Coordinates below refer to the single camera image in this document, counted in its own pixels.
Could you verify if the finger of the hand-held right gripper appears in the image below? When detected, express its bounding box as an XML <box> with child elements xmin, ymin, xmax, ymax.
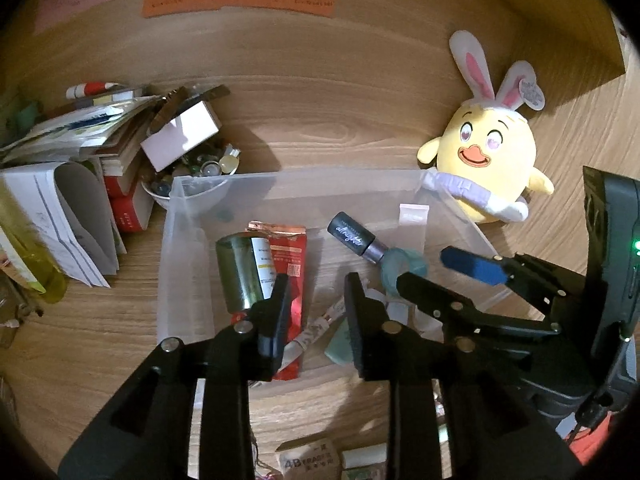
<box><xmin>440</xmin><ymin>246</ymin><xmax>589</xmax><ymax>321</ymax></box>
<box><xmin>397</xmin><ymin>271</ymin><xmax>562</xmax><ymax>344</ymax></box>

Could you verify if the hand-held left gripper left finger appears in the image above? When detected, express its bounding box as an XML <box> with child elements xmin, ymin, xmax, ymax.
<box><xmin>57</xmin><ymin>274</ymin><xmax>292</xmax><ymax>480</ymax></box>

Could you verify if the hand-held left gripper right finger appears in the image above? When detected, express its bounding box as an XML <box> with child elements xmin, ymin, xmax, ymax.
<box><xmin>344</xmin><ymin>272</ymin><xmax>582</xmax><ymax>480</ymax></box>

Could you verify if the mint green tube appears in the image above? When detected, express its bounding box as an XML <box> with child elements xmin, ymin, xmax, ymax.
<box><xmin>324</xmin><ymin>320</ymin><xmax>357</xmax><ymax>367</ymax></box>

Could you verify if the white patterned slim tube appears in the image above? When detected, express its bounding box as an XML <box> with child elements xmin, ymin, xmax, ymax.
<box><xmin>294</xmin><ymin>304</ymin><xmax>347</xmax><ymax>362</ymax></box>

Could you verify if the teal round pump cap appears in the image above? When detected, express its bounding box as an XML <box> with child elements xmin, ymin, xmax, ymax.
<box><xmin>382</xmin><ymin>247</ymin><xmax>428</xmax><ymax>296</ymax></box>

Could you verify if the dark green glass bottle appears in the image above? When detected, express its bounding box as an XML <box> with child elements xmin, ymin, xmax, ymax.
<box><xmin>215</xmin><ymin>232</ymin><xmax>278</xmax><ymax>313</ymax></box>

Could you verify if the red foil packet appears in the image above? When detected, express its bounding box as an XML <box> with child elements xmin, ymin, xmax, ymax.
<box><xmin>230</xmin><ymin>220</ymin><xmax>308</xmax><ymax>383</ymax></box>

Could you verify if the black mascara tube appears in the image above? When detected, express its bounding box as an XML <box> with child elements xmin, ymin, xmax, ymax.
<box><xmin>326</xmin><ymin>211</ymin><xmax>391</xmax><ymax>265</ymax></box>

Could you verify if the eraser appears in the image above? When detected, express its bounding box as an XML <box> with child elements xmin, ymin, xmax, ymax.
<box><xmin>275</xmin><ymin>439</ymin><xmax>343</xmax><ymax>480</ymax></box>

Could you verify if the clear plastic storage box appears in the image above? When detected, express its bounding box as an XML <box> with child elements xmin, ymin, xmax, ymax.
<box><xmin>157</xmin><ymin>167</ymin><xmax>513</xmax><ymax>347</ymax></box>

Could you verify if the person's right forearm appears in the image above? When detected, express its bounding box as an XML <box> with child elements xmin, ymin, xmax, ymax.
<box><xmin>570</xmin><ymin>410</ymin><xmax>617</xmax><ymax>467</ymax></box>

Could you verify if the yellow chick plush toy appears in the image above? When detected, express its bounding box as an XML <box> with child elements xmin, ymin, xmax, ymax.
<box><xmin>417</xmin><ymin>30</ymin><xmax>556</xmax><ymax>225</ymax></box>

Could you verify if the white bowl of trinkets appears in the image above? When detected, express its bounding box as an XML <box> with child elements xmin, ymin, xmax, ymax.
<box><xmin>141</xmin><ymin>142</ymin><xmax>243</xmax><ymax>211</ymax></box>

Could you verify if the red book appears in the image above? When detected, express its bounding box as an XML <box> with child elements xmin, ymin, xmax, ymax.
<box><xmin>102</xmin><ymin>152</ymin><xmax>156</xmax><ymax>233</ymax></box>

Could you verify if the small white cardboard box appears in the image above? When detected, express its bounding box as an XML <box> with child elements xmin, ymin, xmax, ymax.
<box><xmin>140</xmin><ymin>85</ymin><xmax>231</xmax><ymax>173</ymax></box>

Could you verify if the folded white paper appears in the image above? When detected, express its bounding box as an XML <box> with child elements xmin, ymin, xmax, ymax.
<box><xmin>0</xmin><ymin>160</ymin><xmax>121</xmax><ymax>288</ymax></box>

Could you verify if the yellow-green spray bottle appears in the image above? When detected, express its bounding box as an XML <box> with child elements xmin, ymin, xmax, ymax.
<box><xmin>0</xmin><ymin>180</ymin><xmax>68</xmax><ymax>305</ymax></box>

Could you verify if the stack of books and papers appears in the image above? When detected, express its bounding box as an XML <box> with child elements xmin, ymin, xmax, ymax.
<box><xmin>0</xmin><ymin>87</ymin><xmax>161</xmax><ymax>161</ymax></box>

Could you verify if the red and white marker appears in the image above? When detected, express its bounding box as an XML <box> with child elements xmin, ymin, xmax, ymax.
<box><xmin>66</xmin><ymin>81</ymin><xmax>121</xmax><ymax>100</ymax></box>

